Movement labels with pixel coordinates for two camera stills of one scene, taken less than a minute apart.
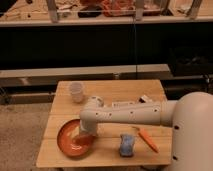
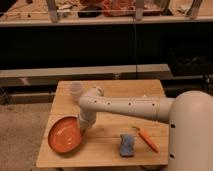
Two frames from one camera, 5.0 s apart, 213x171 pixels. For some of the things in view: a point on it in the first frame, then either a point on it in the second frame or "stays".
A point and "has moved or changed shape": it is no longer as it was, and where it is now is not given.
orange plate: [72, 141] has moved or changed shape
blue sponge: [127, 147] stays
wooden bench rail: [40, 77] stays
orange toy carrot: [143, 133] stays
